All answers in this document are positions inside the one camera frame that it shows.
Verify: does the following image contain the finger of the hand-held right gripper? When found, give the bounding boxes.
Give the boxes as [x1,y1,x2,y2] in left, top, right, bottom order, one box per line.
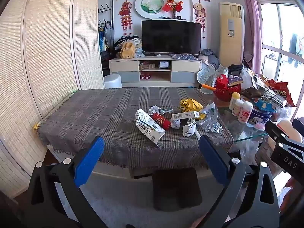
[264,121,304,148]
[292,118,304,130]

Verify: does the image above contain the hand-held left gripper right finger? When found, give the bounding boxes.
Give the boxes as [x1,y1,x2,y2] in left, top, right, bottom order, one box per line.
[199,135,281,228]

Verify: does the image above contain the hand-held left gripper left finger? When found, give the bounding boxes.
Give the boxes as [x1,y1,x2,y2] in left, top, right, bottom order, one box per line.
[25,136,107,228]

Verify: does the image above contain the clear plastic bag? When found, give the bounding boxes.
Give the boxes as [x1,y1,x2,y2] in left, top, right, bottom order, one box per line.
[202,107,224,133]

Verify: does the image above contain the torn white paper cup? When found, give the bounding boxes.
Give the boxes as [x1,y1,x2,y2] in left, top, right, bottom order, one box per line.
[182,118,202,139]

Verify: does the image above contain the dark brown trash bin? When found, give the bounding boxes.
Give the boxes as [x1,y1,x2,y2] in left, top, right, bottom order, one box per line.
[152,167,203,211]

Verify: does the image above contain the green and white plastic bag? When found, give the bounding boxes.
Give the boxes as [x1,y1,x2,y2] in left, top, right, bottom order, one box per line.
[199,103,216,118]

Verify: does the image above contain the long white barcode box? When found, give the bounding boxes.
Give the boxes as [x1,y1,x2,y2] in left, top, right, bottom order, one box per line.
[171,111,201,120]

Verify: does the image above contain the yellow envelope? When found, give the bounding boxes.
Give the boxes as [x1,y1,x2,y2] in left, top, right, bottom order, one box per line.
[179,98,207,120]

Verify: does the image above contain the red snack packet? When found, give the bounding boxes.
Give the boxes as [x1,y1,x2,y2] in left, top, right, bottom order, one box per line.
[151,113,172,131]

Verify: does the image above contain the white medicine box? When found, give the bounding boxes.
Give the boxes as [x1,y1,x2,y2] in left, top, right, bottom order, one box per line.
[135,109,166,145]

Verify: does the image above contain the pink hairbrush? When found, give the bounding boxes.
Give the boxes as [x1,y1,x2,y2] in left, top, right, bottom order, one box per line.
[247,121,265,131]

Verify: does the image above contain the blue cookie tin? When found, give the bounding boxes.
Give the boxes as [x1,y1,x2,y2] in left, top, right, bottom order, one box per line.
[249,107,272,124]

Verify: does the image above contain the blue snack bag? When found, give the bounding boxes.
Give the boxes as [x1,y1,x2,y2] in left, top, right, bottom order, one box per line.
[252,97,278,113]

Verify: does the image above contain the pink label white bottle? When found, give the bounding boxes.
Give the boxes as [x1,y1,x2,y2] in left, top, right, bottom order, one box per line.
[238,101,254,124]

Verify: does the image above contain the red chip bag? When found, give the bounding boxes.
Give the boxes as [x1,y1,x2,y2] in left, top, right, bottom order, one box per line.
[266,78,296,107]

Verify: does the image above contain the silver foil bags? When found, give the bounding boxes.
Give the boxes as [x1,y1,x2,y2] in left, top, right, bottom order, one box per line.
[254,75,288,105]

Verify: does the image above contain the yellow cap white bottle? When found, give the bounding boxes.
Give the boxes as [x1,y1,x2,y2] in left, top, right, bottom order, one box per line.
[228,92,241,111]

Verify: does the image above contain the grey plaid tablecloth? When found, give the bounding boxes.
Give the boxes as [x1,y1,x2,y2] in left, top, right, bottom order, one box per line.
[37,87,234,171]

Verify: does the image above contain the red plastic basket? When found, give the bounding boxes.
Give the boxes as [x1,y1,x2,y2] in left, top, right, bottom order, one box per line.
[213,74,245,102]

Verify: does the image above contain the purple book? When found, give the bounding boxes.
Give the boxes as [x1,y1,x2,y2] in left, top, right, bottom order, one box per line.
[227,75,245,86]

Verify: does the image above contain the black bag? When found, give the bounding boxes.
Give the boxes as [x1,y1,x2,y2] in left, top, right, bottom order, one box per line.
[228,64,244,76]

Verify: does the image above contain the floral wrapping paper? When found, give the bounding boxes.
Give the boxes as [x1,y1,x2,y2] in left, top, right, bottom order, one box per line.
[197,64,228,94]

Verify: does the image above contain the white round stool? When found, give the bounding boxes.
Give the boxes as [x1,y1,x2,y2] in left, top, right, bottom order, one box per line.
[104,74,122,89]

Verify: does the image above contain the cream standing air conditioner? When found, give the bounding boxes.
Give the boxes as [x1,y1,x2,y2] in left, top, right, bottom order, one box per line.
[218,2,245,68]

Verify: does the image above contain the pile of grey clothes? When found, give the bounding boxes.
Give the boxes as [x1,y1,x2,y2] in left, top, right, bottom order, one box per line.
[199,48,220,69]

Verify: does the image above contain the window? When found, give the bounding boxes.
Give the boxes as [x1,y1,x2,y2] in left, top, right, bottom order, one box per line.
[254,0,304,93]

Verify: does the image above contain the beige and grey TV cabinet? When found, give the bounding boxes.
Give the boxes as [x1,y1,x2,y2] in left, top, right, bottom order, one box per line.
[108,55,203,88]

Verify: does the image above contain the blue patterned cloth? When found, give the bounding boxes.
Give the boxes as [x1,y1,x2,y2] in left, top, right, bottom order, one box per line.
[170,53,199,61]

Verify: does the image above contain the pink curtain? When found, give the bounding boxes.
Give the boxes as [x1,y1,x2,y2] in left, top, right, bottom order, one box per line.
[240,0,263,74]

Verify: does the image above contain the yellow plush toy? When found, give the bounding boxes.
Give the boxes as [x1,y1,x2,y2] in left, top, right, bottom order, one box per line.
[119,41,136,59]

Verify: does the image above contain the woven folding screen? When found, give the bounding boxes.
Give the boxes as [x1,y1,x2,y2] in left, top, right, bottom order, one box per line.
[0,0,105,200]

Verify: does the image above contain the light blue plastic bag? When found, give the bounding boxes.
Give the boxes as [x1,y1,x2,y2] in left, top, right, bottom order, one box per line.
[134,40,145,57]

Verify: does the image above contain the pile of dark clothes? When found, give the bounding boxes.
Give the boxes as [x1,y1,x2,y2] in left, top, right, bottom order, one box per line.
[114,35,139,50]

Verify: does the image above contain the black television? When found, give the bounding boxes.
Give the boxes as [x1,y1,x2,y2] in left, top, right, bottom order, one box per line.
[141,20,202,55]

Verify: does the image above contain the red hanging ornament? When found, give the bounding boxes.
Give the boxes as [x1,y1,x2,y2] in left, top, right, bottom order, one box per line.
[118,0,134,35]
[193,2,207,34]

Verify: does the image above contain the black coat rack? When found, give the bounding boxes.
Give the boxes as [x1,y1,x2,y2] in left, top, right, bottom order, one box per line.
[98,0,115,60]

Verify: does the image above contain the flower vase with red flags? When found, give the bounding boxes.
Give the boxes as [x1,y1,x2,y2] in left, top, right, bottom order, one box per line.
[162,0,184,19]

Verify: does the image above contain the round wall painting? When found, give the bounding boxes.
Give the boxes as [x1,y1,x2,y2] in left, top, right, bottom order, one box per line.
[135,0,170,19]

